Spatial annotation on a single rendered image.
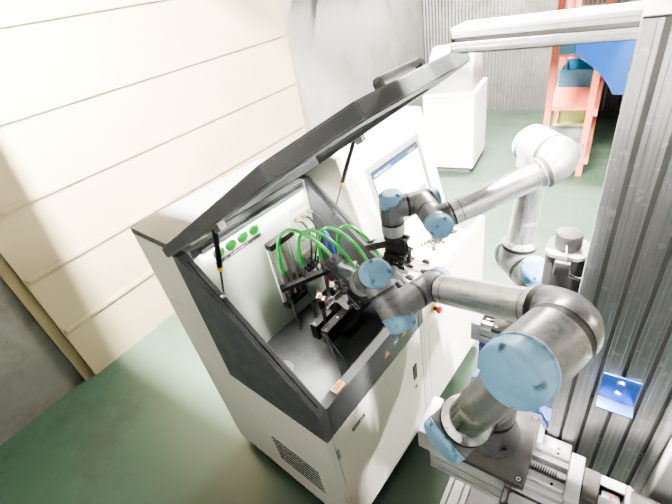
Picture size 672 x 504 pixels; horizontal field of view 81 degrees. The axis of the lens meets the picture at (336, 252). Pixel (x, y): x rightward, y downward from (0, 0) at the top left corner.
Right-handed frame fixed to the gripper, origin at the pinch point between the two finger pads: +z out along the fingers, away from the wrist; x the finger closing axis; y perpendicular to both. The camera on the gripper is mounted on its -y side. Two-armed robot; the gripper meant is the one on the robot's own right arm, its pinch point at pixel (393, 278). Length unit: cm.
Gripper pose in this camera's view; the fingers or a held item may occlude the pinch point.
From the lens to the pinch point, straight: 145.9
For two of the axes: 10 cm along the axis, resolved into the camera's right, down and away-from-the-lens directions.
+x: 6.2, -5.2, 5.8
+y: 7.7, 2.5, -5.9
